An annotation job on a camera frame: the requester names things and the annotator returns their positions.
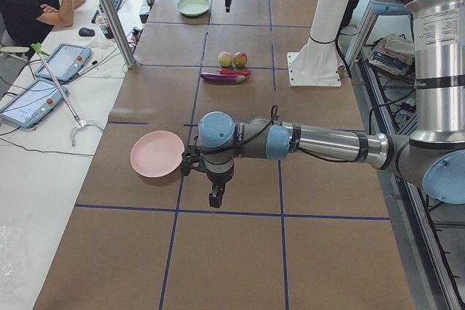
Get green plate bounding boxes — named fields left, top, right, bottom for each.
left=177, top=0, right=210, bottom=17

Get stack of books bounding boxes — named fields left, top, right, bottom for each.
left=368, top=33, right=415, bottom=76

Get iced drink cup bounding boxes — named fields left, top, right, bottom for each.
left=95, top=13, right=114, bottom=39

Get seated person black shirt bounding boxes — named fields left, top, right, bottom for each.
left=1, top=0, right=86, bottom=47

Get pink plate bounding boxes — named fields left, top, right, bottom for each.
left=130, top=131, right=185, bottom=178

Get upper teach pendant tablet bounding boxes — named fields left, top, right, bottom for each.
left=41, top=43, right=92, bottom=83

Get red chili pepper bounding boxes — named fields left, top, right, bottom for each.
left=219, top=68, right=251, bottom=76

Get black computer mouse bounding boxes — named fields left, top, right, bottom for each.
left=78, top=28, right=95, bottom=37

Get teach pendant tablet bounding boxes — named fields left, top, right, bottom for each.
left=1, top=78, right=63, bottom=129
left=41, top=43, right=92, bottom=83

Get aluminium frame post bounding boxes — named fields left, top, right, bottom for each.
left=99, top=0, right=136, bottom=69

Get lower teach pendant tablet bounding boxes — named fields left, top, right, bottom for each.
left=1, top=78, right=63, bottom=129

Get green-pink peach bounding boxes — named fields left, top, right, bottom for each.
left=217, top=51, right=233, bottom=68

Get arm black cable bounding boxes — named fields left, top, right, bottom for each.
left=187, top=105, right=366, bottom=164

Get purple eggplant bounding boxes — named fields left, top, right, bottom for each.
left=201, top=73, right=250, bottom=85

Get reacher grabber tool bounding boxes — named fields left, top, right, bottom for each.
left=31, top=43, right=104, bottom=147

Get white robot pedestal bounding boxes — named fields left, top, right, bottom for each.
left=287, top=0, right=349, bottom=87

